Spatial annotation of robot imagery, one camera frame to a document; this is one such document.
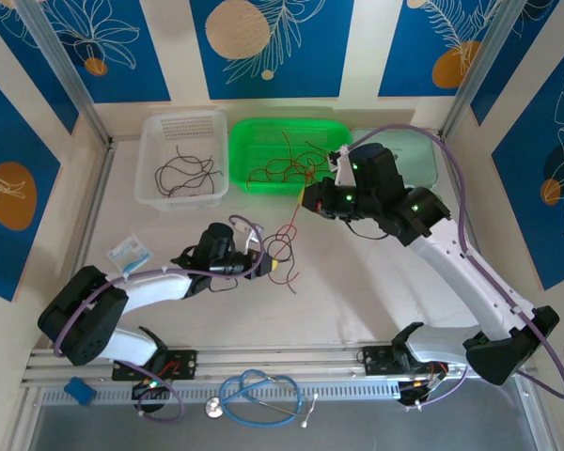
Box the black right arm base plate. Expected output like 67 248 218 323
360 345 450 377

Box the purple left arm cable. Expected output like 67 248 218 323
54 214 267 423

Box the grey metal panel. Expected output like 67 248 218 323
25 375 558 451

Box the thin red wire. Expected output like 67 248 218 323
271 173 311 241
268 256 303 296
246 157 311 194
281 131 330 182

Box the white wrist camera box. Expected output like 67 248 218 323
327 144 358 184
232 220 267 255

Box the pale green lidded box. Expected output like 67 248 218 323
352 127 441 189

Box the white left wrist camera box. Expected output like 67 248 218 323
232 220 267 255

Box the grey slotted cable duct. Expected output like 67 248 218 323
39 379 400 408

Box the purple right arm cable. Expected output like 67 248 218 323
347 123 564 411

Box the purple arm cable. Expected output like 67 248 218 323
347 123 564 411
54 214 267 423

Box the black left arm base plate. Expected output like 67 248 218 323
111 350 198 381

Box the blue stethoscope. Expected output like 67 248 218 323
204 368 320 429

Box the aluminium side rail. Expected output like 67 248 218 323
51 138 118 349

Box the aluminium corner post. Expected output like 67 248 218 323
16 0 114 147
439 0 532 142

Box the blue foam block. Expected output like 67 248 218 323
63 377 97 406

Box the green plastic basket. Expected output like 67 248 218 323
228 119 355 198

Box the white and blue sachet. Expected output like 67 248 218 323
105 232 155 278

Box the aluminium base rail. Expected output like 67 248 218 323
21 340 540 389

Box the black electronics module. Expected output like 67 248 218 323
398 379 447 409
131 381 173 401

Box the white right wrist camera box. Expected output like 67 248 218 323
327 144 358 184

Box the white plastic basket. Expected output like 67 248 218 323
133 111 230 211

